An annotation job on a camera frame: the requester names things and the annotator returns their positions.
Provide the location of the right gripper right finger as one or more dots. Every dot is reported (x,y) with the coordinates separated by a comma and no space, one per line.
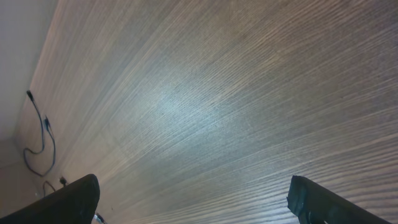
(311,203)

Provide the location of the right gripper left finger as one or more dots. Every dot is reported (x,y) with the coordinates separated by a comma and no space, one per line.
(75,203)

